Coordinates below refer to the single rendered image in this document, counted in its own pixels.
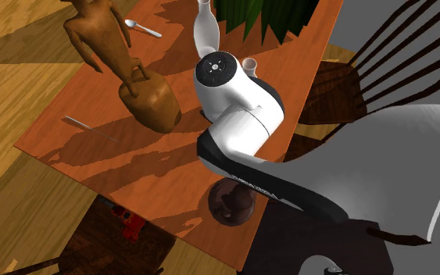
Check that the dark robot stand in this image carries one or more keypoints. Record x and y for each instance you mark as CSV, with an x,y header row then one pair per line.
x,y
292,240

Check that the green leafy plant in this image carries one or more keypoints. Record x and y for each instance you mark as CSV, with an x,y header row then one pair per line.
x,y
269,15

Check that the dark brown bowl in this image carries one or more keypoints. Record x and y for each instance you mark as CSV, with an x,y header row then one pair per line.
x,y
231,207

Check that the dark wooden spindle chair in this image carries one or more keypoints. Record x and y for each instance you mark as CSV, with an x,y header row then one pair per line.
x,y
334,95

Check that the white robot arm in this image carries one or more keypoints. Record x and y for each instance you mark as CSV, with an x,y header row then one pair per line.
x,y
238,103

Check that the brown wooden figure statue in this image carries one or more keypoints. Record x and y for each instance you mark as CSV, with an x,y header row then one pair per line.
x,y
105,42

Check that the red toy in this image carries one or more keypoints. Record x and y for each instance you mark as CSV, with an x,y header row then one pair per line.
x,y
132,226

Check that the silver spoon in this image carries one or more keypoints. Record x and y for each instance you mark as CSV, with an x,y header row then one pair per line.
x,y
143,29

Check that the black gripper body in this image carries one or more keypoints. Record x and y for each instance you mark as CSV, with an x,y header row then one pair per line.
x,y
206,116

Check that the thin silver rod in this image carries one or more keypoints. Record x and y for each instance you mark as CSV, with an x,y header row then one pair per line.
x,y
90,128

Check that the orange wooden table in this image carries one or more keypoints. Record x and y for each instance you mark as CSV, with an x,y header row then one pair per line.
x,y
90,95

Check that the small beige vase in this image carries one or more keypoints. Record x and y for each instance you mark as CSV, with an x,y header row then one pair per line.
x,y
249,66

